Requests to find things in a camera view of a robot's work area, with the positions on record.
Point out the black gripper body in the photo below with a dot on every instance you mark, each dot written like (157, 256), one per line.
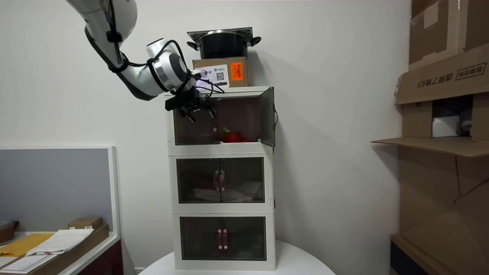
(187, 99)

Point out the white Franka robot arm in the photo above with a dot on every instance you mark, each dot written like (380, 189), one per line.
(102, 23)

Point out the red object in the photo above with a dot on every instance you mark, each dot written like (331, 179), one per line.
(233, 136)

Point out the cardboard box with orange label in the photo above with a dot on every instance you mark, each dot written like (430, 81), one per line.
(236, 72)

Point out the white framed cabinet door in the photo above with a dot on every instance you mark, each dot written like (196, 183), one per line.
(268, 116)

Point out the black cooking pot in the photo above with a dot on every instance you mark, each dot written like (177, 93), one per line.
(224, 46)

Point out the silver pot lid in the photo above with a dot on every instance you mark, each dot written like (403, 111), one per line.
(221, 30)

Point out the white three-tier cabinet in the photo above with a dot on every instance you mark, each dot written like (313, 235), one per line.
(222, 208)

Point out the grey partition panel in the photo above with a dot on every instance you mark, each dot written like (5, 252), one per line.
(56, 188)

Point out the white topped desk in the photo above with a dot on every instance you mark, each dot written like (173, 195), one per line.
(97, 256)

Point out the flat cardboard tray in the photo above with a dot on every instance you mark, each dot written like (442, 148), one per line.
(77, 244)

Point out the white paper sheet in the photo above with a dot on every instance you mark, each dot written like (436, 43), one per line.
(63, 240)

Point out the yellow envelope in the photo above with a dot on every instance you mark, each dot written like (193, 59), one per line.
(24, 244)

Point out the white foam block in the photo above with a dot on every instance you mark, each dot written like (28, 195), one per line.
(449, 125)

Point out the large folded cardboard box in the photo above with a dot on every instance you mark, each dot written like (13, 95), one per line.
(438, 192)

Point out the stacked cardboard box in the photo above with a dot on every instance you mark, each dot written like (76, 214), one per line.
(438, 24)

